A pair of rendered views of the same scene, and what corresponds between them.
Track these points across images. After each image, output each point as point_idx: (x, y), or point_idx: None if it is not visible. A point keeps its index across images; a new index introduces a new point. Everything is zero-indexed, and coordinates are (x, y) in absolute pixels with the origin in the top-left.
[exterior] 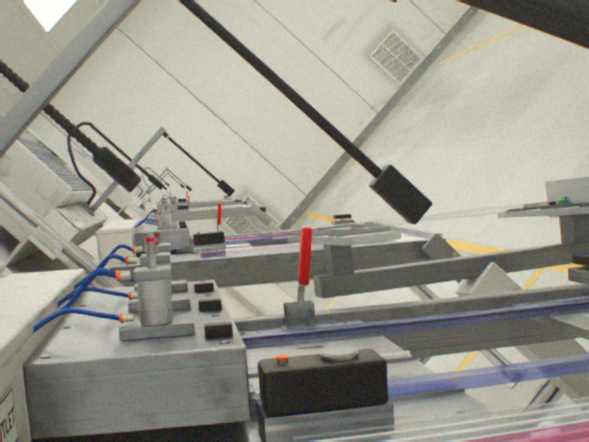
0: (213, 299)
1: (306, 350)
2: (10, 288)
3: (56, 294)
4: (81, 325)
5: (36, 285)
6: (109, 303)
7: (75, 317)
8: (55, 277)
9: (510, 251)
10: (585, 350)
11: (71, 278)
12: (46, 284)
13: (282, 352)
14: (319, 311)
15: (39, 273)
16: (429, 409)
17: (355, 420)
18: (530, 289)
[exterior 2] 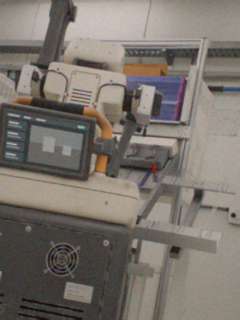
0: (127, 156)
1: (138, 176)
2: (151, 139)
3: (138, 143)
4: (130, 147)
5: (151, 141)
6: (147, 150)
7: (138, 147)
8: (161, 143)
9: (181, 224)
10: (173, 269)
11: (156, 144)
12: (151, 142)
13: (140, 174)
14: (159, 181)
15: (170, 141)
16: None
17: None
18: (141, 211)
